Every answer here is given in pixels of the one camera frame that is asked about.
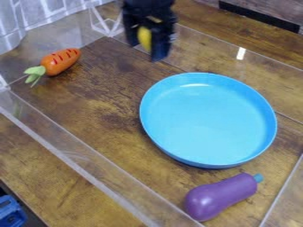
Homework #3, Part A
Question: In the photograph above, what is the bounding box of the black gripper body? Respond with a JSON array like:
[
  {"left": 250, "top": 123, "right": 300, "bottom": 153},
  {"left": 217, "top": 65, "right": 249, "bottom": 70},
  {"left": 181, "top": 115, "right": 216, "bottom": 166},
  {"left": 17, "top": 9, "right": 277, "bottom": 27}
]
[{"left": 121, "top": 0, "right": 176, "bottom": 25}]

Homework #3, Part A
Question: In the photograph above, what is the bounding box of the blue round tray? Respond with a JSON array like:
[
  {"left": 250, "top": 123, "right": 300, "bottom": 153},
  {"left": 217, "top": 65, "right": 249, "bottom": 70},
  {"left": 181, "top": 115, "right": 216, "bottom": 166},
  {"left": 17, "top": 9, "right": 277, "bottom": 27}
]
[{"left": 140, "top": 73, "right": 276, "bottom": 168}]

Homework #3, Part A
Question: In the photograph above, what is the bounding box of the purple toy eggplant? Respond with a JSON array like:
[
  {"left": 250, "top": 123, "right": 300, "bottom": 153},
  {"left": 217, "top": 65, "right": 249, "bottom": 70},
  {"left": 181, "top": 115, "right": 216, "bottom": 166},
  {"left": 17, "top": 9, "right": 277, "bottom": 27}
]
[{"left": 184, "top": 173, "right": 264, "bottom": 222}]

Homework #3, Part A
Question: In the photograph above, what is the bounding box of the clear acrylic enclosure wall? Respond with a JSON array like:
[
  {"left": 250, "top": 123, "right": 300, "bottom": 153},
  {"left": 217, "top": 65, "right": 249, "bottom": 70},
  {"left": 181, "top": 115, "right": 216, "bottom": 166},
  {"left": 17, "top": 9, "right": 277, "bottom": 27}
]
[{"left": 0, "top": 0, "right": 303, "bottom": 227}]

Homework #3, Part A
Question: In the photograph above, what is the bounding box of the blue plastic object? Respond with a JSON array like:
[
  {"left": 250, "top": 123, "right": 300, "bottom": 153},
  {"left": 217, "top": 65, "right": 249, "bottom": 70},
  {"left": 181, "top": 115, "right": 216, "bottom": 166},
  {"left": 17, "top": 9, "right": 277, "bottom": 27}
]
[{"left": 0, "top": 195, "right": 26, "bottom": 227}]

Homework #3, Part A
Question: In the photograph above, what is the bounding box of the yellow toy lemon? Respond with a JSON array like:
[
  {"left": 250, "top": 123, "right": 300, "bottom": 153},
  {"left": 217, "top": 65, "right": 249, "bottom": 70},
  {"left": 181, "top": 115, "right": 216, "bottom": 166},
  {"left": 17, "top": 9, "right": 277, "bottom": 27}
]
[{"left": 137, "top": 27, "right": 152, "bottom": 51}]

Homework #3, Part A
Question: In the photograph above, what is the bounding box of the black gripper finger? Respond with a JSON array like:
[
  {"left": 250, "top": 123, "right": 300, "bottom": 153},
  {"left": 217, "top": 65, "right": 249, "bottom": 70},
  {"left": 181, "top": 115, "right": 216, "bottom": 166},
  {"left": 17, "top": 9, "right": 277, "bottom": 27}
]
[
  {"left": 150, "top": 21, "right": 174, "bottom": 62},
  {"left": 122, "top": 12, "right": 141, "bottom": 47}
]

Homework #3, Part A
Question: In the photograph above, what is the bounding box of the orange toy carrot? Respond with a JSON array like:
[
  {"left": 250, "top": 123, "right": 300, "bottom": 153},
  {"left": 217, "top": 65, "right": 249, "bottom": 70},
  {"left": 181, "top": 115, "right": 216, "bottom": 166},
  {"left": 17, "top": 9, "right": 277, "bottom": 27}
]
[{"left": 23, "top": 48, "right": 81, "bottom": 86}]

